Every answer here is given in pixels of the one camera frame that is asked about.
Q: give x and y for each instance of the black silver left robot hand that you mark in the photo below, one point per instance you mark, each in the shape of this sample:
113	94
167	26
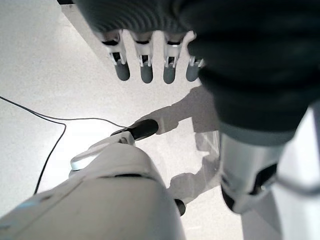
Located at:
250	62

